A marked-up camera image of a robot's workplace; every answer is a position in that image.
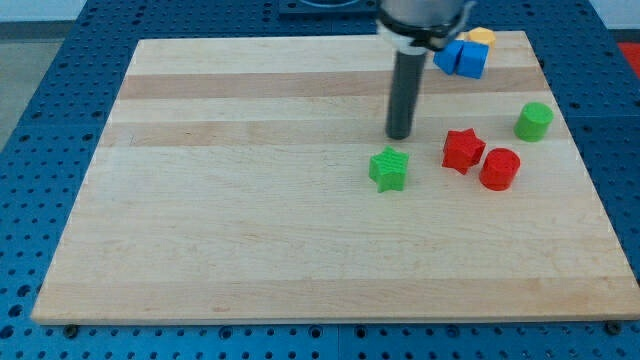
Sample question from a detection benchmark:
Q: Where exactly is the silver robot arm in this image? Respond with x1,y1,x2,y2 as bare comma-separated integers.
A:
376,0,476,55

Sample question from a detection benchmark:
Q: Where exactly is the blue block behind arm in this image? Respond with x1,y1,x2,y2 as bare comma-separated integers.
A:
433,40,465,75

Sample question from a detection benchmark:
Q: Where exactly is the green star block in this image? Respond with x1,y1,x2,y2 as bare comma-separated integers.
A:
369,146,409,193

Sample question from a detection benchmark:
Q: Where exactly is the red star block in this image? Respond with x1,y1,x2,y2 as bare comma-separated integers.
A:
441,128,486,175

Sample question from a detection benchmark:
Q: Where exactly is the light wooden board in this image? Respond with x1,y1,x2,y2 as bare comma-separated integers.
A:
31,31,639,325

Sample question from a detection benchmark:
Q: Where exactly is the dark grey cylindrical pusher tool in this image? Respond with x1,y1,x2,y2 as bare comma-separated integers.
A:
385,51,426,140

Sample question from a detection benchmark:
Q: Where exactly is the red cylinder block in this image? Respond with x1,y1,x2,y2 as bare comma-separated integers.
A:
479,148,521,191

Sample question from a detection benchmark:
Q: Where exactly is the blue cube block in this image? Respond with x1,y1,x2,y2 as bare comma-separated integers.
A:
456,41,490,79

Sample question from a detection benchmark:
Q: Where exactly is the yellow hexagon block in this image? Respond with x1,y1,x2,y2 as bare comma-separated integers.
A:
466,27,496,48

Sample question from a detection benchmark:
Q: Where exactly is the green cylinder block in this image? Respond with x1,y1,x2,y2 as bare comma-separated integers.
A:
513,102,554,142

